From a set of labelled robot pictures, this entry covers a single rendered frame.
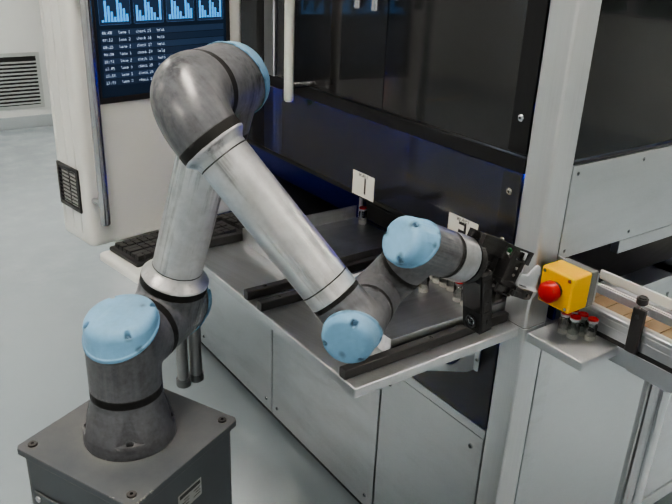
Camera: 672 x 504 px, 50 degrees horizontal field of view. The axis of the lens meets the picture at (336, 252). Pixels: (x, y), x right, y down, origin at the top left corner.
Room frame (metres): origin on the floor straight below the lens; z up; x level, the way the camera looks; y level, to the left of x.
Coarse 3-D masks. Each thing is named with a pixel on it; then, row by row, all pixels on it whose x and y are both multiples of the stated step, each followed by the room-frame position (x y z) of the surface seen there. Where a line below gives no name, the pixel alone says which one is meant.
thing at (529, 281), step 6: (534, 270) 1.12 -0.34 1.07; (540, 270) 1.13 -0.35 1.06; (522, 276) 1.10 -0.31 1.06; (528, 276) 1.11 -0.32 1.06; (534, 276) 1.12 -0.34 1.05; (516, 282) 1.09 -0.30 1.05; (522, 282) 1.10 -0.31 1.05; (528, 282) 1.11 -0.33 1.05; (534, 282) 1.12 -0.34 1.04; (528, 288) 1.11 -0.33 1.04; (534, 288) 1.12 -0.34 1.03; (534, 294) 1.12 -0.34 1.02
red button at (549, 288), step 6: (546, 282) 1.18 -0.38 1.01; (552, 282) 1.18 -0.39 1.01; (540, 288) 1.18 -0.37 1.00; (546, 288) 1.17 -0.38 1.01; (552, 288) 1.17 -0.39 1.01; (558, 288) 1.17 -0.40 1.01; (540, 294) 1.18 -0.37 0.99; (546, 294) 1.17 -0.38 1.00; (552, 294) 1.16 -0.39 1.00; (558, 294) 1.17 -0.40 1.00; (546, 300) 1.17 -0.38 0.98; (552, 300) 1.16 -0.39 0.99
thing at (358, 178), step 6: (354, 174) 1.70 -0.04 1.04; (360, 174) 1.68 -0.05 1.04; (354, 180) 1.70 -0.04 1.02; (360, 180) 1.68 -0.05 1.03; (366, 180) 1.66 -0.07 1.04; (372, 180) 1.64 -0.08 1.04; (354, 186) 1.70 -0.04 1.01; (360, 186) 1.68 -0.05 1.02; (366, 186) 1.66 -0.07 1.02; (372, 186) 1.64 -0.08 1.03; (354, 192) 1.70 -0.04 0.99; (360, 192) 1.68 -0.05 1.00; (366, 192) 1.66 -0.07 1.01; (372, 192) 1.64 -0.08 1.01; (366, 198) 1.66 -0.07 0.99; (372, 198) 1.64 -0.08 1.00
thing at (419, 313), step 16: (416, 288) 1.40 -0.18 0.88; (432, 288) 1.41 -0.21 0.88; (400, 304) 1.33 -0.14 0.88; (416, 304) 1.33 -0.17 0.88; (432, 304) 1.33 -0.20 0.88; (448, 304) 1.34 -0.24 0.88; (496, 304) 1.28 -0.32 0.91; (400, 320) 1.26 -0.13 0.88; (416, 320) 1.26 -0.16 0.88; (432, 320) 1.26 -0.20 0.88; (448, 320) 1.21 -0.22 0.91; (384, 336) 1.14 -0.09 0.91; (400, 336) 1.14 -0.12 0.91; (416, 336) 1.16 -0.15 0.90
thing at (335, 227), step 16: (352, 208) 1.81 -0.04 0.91; (320, 224) 1.75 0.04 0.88; (336, 224) 1.76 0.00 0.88; (352, 224) 1.77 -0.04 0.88; (368, 224) 1.77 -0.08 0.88; (336, 240) 1.65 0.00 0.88; (352, 240) 1.66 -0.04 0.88; (368, 240) 1.66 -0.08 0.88; (352, 256) 1.50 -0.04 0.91; (368, 256) 1.52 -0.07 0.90
